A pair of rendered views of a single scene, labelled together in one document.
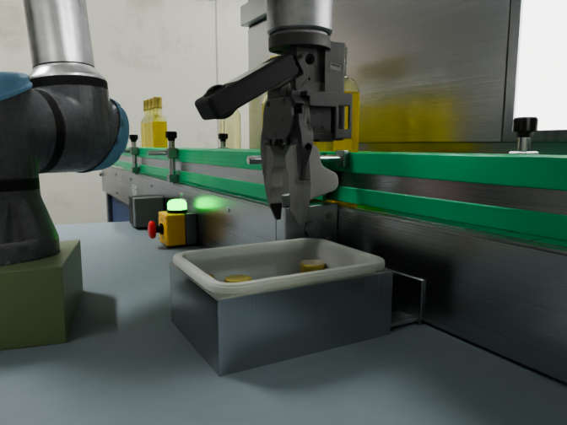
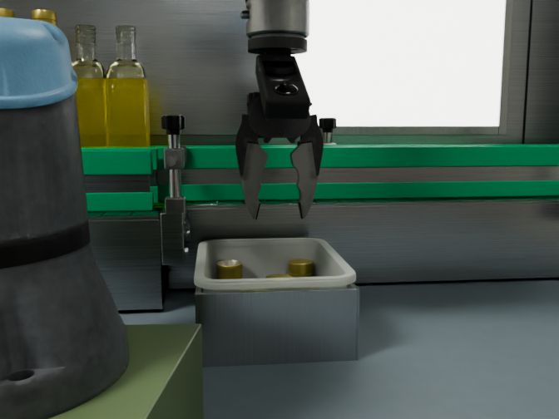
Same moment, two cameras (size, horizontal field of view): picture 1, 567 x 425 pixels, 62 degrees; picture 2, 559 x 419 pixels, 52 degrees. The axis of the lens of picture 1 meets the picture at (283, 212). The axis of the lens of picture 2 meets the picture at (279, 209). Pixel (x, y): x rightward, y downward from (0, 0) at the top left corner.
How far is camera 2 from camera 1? 0.70 m
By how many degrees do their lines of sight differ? 67
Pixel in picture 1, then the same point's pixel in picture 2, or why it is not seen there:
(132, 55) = not seen: outside the picture
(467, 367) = (388, 294)
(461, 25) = (226, 30)
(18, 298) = (189, 387)
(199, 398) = (393, 371)
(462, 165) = (333, 155)
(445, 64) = (210, 62)
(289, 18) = (302, 26)
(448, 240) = (335, 214)
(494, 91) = not seen: hidden behind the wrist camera
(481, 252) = (365, 216)
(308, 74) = not seen: hidden behind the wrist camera
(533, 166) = (390, 153)
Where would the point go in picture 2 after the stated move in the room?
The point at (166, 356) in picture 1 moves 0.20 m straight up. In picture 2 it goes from (296, 377) to (297, 175)
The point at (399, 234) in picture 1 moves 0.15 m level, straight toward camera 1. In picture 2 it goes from (281, 218) to (372, 229)
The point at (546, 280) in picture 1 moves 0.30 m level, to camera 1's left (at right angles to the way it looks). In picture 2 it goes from (413, 223) to (364, 267)
